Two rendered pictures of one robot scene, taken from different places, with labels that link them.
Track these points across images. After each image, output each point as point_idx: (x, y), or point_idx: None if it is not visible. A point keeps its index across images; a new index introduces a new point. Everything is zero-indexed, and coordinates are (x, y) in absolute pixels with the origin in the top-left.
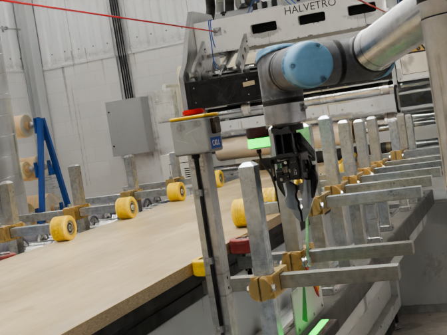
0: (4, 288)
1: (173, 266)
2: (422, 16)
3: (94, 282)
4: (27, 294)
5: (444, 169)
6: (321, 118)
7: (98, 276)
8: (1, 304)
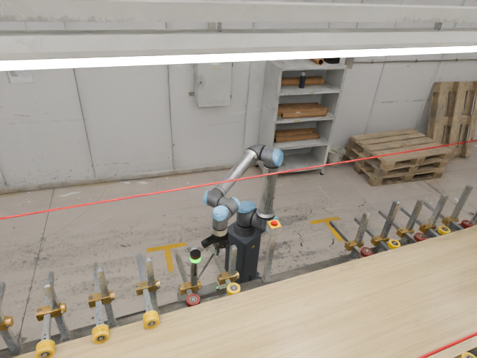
0: (289, 349)
1: (243, 296)
2: (276, 170)
3: (271, 309)
4: (293, 324)
5: (273, 193)
6: (103, 269)
7: (262, 316)
8: (306, 322)
